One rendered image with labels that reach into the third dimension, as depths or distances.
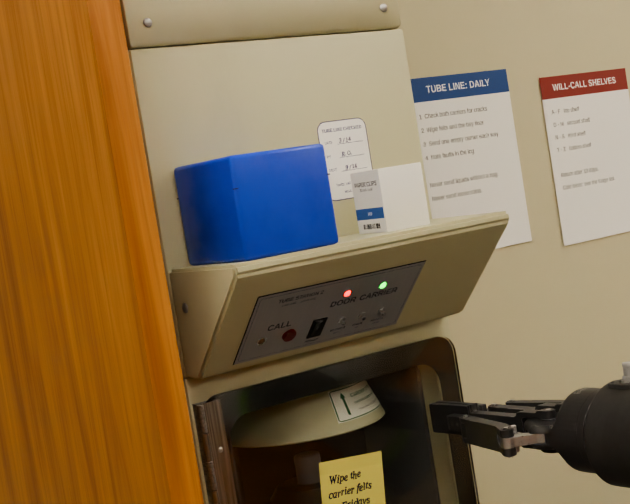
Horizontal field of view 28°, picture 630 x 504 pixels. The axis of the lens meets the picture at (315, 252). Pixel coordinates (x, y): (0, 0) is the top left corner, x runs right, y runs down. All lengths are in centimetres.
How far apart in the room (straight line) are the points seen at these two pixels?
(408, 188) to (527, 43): 90
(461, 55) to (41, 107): 97
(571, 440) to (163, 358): 36
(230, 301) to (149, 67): 23
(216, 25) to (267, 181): 19
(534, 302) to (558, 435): 91
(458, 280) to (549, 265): 81
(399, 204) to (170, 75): 24
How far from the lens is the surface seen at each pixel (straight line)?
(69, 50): 107
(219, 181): 107
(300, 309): 112
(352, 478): 124
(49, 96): 112
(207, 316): 109
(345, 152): 126
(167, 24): 117
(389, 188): 118
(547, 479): 206
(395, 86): 131
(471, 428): 120
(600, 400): 110
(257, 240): 106
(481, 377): 195
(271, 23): 123
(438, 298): 126
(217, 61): 119
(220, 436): 116
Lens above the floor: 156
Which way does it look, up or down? 3 degrees down
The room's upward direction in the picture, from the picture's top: 9 degrees counter-clockwise
